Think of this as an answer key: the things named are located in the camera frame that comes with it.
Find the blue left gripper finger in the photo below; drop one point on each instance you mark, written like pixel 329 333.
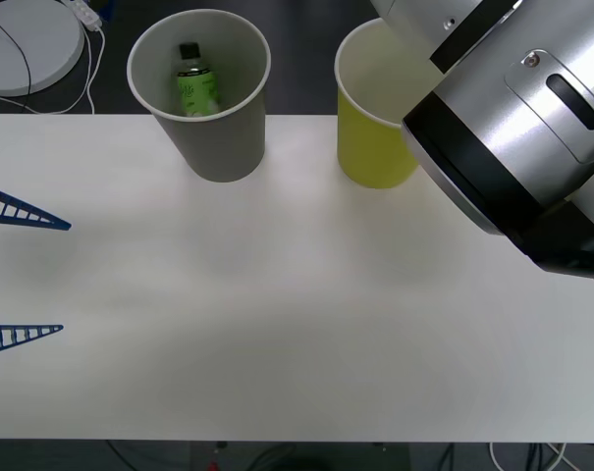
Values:
pixel 7 337
pixel 12 212

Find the green bottle with black cap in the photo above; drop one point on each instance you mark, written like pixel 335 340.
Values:
pixel 196 90

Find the silver and black right arm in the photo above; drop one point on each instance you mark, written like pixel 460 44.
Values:
pixel 498 122

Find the large white round disc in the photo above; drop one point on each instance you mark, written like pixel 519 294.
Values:
pixel 46 49

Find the white power strip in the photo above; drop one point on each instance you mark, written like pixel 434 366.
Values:
pixel 88 12

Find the yellow-green plastic waste bin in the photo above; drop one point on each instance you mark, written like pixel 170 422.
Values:
pixel 370 152

